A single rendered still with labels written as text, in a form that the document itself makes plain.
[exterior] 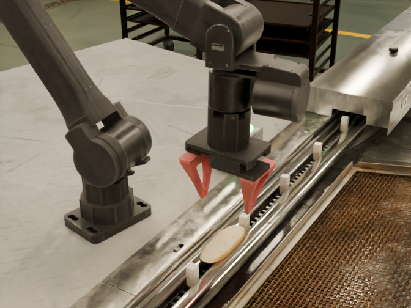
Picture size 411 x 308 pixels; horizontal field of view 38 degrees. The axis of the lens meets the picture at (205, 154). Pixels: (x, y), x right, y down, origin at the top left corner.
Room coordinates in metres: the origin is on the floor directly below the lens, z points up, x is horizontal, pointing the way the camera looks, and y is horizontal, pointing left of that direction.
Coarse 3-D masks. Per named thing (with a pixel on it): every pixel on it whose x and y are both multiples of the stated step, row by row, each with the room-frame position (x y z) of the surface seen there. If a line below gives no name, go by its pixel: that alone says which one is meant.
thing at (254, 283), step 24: (360, 168) 0.84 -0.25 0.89; (384, 168) 0.82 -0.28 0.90; (408, 168) 0.80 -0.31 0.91; (336, 192) 0.77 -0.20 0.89; (360, 192) 0.76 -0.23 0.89; (384, 192) 0.75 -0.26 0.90; (408, 192) 0.74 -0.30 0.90; (312, 216) 0.71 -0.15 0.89; (384, 216) 0.68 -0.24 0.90; (288, 240) 0.65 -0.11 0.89; (384, 240) 0.62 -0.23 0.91; (264, 264) 0.59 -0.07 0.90; (312, 264) 0.59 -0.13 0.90; (360, 264) 0.58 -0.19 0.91; (408, 264) 0.57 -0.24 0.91; (264, 288) 0.55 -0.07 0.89; (288, 288) 0.55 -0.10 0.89; (336, 288) 0.54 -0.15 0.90; (384, 288) 0.52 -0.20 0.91; (408, 288) 0.52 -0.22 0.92
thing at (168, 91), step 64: (128, 64) 1.59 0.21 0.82; (192, 64) 1.58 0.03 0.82; (0, 128) 1.17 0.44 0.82; (64, 128) 1.17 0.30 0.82; (192, 128) 1.16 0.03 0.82; (0, 192) 0.90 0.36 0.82; (64, 192) 0.90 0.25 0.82; (192, 192) 0.89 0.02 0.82; (0, 256) 0.72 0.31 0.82; (64, 256) 0.71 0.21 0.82; (128, 256) 0.71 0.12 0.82
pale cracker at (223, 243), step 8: (224, 232) 0.71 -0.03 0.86; (232, 232) 0.71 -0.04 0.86; (240, 232) 0.72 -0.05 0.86; (216, 240) 0.69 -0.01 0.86; (224, 240) 0.69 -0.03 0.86; (232, 240) 0.69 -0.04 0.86; (240, 240) 0.70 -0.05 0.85; (208, 248) 0.68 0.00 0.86; (216, 248) 0.67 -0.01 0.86; (224, 248) 0.68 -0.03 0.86; (232, 248) 0.68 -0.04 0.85; (200, 256) 0.67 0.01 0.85; (208, 256) 0.66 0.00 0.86; (216, 256) 0.66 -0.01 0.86; (224, 256) 0.67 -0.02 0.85
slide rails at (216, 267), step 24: (336, 120) 1.12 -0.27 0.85; (360, 120) 1.12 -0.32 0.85; (312, 144) 1.01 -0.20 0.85; (336, 144) 1.01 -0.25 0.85; (288, 168) 0.92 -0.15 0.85; (312, 168) 0.92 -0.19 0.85; (264, 192) 0.84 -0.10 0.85; (288, 192) 0.84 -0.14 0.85; (264, 216) 0.77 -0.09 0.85; (216, 264) 0.65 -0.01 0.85; (168, 288) 0.60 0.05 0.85; (192, 288) 0.60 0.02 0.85
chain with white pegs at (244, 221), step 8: (344, 120) 1.09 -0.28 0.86; (352, 120) 1.14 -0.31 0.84; (344, 128) 1.09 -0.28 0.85; (336, 136) 1.07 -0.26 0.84; (320, 144) 0.97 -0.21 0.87; (328, 144) 1.04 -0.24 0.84; (320, 152) 0.98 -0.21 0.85; (312, 160) 0.97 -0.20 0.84; (304, 168) 0.94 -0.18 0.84; (280, 176) 0.86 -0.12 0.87; (288, 176) 0.86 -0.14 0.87; (296, 176) 0.91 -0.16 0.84; (280, 184) 0.86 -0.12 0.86; (288, 184) 0.86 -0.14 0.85; (280, 192) 0.86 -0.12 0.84; (272, 200) 0.83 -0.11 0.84; (264, 208) 0.81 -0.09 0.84; (240, 216) 0.74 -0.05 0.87; (248, 216) 0.74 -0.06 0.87; (256, 216) 0.79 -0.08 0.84; (240, 224) 0.74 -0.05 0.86; (248, 224) 0.74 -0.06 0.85; (192, 264) 0.63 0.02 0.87; (208, 264) 0.66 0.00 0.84; (192, 272) 0.62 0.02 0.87; (200, 272) 0.65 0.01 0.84; (192, 280) 0.62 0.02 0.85; (184, 288) 0.61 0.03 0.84; (176, 296) 0.60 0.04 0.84; (168, 304) 0.59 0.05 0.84
